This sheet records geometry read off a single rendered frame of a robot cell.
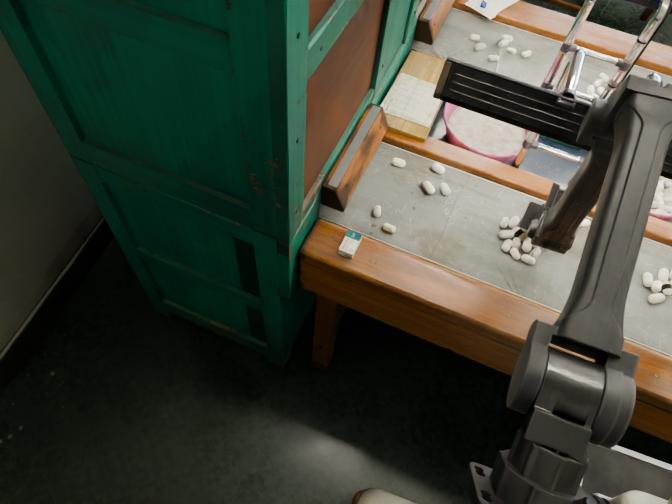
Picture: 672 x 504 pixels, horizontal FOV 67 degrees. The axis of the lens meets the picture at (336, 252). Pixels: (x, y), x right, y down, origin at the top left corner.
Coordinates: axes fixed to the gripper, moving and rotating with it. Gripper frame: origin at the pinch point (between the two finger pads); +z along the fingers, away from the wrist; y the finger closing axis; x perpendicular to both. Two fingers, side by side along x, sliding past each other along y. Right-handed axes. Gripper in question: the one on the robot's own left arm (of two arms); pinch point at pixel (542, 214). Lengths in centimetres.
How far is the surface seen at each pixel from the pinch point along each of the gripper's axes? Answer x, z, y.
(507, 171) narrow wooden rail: -6.6, 5.7, 11.4
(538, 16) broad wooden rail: -52, 60, 18
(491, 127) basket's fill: -15.3, 20.8, 19.2
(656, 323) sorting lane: 12.4, -11.8, -30.3
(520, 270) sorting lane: 12.1, -12.4, 1.1
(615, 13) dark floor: -96, 233, -26
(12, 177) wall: 38, -21, 137
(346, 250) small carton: 18, -28, 39
